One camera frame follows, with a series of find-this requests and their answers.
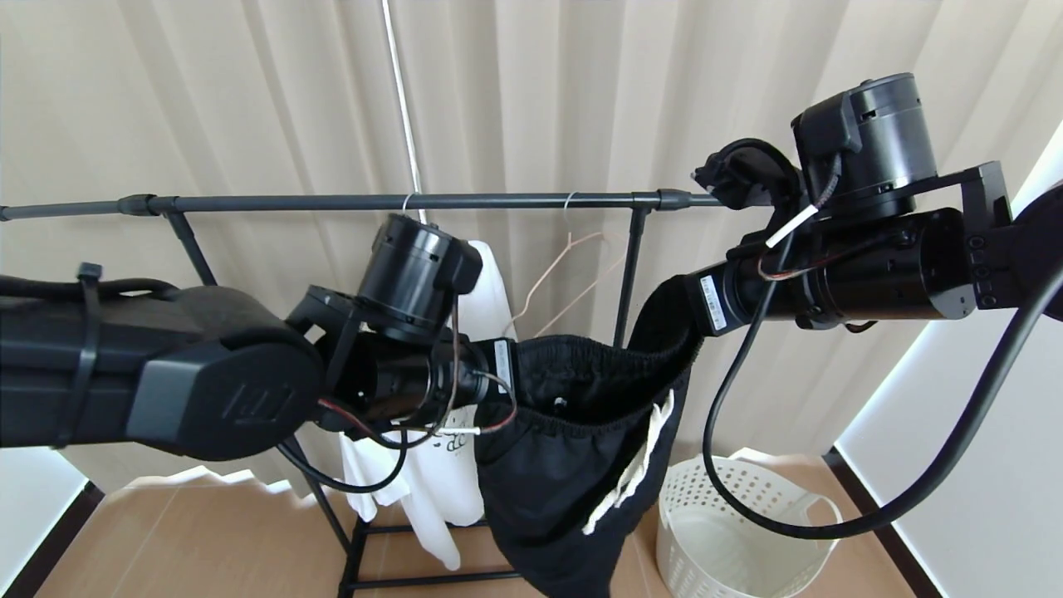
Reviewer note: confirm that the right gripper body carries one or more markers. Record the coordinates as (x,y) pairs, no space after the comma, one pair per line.
(739,299)

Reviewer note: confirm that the white printed t-shirt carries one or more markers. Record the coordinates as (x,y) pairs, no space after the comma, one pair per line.
(440,490)

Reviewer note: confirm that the black clothes rack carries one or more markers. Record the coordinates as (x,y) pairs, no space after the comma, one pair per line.
(291,202)

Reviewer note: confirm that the white laundry basket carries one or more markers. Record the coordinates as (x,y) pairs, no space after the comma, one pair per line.
(722,548)

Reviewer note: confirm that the beige curtain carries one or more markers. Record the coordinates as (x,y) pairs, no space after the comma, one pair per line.
(249,100)

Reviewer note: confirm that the black garment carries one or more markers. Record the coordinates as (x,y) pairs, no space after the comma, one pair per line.
(548,482)

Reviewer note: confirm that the pink clothes hanger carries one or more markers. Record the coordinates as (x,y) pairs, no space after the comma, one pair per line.
(540,278)
(409,203)

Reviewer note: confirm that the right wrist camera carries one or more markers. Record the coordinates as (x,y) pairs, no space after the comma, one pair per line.
(747,174)

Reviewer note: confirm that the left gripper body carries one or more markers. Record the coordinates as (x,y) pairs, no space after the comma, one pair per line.
(465,378)

